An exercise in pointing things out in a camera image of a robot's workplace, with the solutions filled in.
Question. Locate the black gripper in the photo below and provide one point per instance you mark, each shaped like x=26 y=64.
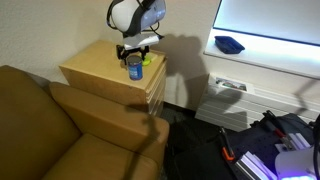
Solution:
x=133 y=50

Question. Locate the blue labelled tin can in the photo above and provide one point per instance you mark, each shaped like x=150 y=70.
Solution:
x=135 y=68

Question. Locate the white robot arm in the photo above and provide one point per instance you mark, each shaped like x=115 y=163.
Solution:
x=126 y=13

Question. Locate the blue object on sill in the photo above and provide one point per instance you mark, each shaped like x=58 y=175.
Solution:
x=229 y=45

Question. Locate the white window sill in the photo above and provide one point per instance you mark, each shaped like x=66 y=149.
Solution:
x=266 y=55

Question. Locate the green tennis ball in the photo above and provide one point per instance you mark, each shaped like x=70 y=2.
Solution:
x=147 y=61

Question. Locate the light wood drawer cabinet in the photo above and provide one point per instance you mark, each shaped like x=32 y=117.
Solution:
x=103 y=71

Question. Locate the brown leather armchair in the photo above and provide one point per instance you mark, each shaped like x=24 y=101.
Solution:
x=66 y=133

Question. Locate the printed leaflet card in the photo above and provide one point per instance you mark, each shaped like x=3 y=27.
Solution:
x=231 y=84

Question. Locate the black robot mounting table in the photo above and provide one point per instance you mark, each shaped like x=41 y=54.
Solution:
x=206 y=156

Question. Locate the white slatted radiator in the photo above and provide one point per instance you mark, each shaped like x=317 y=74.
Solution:
x=246 y=106

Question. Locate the aluminium profile rails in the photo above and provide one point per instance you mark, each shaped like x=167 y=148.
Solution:
x=256 y=163

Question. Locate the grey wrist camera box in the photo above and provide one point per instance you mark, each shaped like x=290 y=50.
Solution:
x=141 y=40

